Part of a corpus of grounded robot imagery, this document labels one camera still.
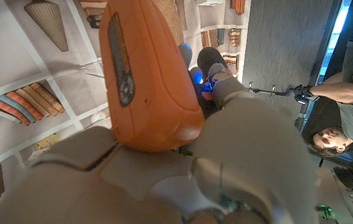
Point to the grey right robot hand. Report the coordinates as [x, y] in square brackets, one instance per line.
[241, 161]

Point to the orange black electric screwdriver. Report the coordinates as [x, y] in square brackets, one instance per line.
[154, 93]

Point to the bare person forearm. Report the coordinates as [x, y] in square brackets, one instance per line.
[344, 93]

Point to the black stand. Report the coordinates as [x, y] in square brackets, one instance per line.
[266, 91]

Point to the black glove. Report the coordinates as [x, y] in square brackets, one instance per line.
[304, 93]

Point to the printed bookshelf backdrop cloth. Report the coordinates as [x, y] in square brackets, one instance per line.
[39, 77]

